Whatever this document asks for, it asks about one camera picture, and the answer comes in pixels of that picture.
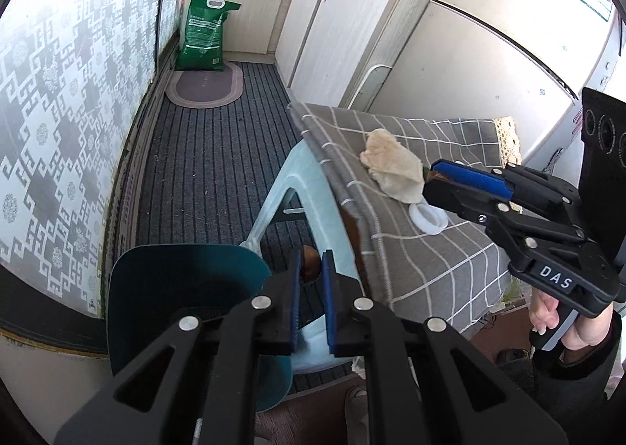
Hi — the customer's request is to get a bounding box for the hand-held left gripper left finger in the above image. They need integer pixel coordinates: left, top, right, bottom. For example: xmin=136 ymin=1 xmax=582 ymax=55
xmin=54 ymin=249 xmax=301 ymax=445

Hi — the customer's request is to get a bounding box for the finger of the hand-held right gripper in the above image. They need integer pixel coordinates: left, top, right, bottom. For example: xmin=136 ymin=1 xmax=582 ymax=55
xmin=423 ymin=179 xmax=585 ymax=270
xmin=433 ymin=159 xmax=580 ymax=218

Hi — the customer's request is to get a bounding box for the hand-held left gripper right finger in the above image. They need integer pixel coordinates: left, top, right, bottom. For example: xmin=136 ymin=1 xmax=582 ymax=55
xmin=322 ymin=249 xmax=570 ymax=445

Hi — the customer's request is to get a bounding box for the small brown ball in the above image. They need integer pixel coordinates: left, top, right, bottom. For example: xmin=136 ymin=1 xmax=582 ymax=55
xmin=300 ymin=246 xmax=324 ymax=282

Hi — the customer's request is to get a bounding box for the beige paper napkin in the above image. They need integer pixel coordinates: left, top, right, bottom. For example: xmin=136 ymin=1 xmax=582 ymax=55
xmin=359 ymin=129 xmax=424 ymax=204

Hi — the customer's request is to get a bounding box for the dark teal bin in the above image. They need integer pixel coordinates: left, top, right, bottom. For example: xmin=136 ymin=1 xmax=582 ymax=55
xmin=106 ymin=244 xmax=294 ymax=414

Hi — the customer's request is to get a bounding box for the person's right forearm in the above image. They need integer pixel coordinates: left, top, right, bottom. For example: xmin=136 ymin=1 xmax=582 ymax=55
xmin=531 ymin=308 xmax=626 ymax=402

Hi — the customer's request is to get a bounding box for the person's right hand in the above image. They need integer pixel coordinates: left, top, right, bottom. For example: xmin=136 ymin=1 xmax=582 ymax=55
xmin=528 ymin=289 xmax=612 ymax=362

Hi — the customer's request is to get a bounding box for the grey checked tablecloth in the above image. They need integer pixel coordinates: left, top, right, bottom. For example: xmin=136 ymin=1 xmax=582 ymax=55
xmin=286 ymin=102 xmax=524 ymax=333

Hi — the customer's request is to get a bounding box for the grey slipper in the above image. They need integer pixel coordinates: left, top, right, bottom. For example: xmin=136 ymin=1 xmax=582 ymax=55
xmin=345 ymin=386 xmax=369 ymax=445

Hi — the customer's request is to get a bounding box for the silver refrigerator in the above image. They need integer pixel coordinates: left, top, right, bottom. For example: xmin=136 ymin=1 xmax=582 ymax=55
xmin=367 ymin=0 xmax=626 ymax=172

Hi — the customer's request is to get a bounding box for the light blue plastic stool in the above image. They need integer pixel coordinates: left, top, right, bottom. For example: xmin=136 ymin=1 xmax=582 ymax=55
xmin=239 ymin=139 xmax=365 ymax=375

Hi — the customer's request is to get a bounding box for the white rounded plastic panel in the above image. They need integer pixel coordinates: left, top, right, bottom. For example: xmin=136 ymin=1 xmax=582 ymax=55
xmin=348 ymin=65 xmax=393 ymax=113

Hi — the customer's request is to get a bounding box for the grey striped carpet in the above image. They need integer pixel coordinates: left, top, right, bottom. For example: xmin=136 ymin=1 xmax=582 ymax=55
xmin=133 ymin=59 xmax=365 ymax=397

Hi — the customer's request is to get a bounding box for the tall white kitchen cabinet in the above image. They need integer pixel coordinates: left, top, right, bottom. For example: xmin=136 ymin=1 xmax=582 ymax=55
xmin=274 ymin=0 xmax=438 ymax=108

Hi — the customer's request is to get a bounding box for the grey oval floor mat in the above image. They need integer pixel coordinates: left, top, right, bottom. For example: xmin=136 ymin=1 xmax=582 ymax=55
xmin=165 ymin=61 xmax=244 ymax=108

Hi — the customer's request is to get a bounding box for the green rice bag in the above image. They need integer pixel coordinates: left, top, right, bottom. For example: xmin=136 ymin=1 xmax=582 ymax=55
xmin=175 ymin=0 xmax=241 ymax=72

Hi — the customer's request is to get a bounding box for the low white kitchen cabinet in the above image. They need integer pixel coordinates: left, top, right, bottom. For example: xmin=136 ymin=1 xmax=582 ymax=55
xmin=186 ymin=0 xmax=309 ymax=65

